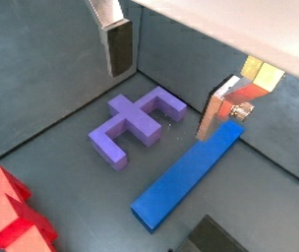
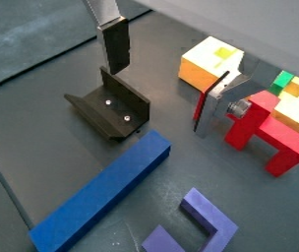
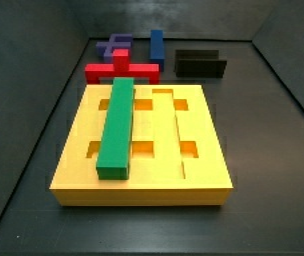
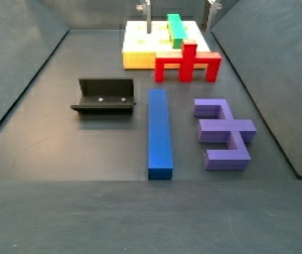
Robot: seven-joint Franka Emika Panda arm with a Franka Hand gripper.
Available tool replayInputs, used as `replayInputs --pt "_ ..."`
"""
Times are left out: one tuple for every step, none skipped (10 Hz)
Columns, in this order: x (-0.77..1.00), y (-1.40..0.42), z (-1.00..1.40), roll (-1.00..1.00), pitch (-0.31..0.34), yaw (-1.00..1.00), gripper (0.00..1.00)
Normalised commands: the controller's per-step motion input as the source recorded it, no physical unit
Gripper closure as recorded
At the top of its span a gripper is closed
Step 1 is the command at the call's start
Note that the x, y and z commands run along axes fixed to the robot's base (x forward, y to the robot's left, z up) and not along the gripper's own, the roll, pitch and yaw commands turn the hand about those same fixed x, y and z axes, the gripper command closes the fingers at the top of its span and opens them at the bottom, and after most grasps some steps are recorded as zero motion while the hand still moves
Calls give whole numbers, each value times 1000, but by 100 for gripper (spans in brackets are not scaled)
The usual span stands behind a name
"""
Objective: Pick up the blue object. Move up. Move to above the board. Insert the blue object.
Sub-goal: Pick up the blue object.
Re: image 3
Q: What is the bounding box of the purple cross-shaped block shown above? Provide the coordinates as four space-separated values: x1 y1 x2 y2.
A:
95 34 133 63

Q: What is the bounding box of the blue long bar block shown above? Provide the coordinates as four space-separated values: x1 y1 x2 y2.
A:
149 30 165 70

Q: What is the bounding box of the red cross-shaped block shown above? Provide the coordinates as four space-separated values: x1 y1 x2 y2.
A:
85 49 159 84

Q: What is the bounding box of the black stepped block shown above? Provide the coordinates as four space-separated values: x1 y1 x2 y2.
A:
174 49 226 78

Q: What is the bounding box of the green long bar block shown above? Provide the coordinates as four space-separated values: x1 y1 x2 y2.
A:
95 78 134 180

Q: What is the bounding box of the yellow slotted board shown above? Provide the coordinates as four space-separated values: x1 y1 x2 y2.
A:
50 85 232 206

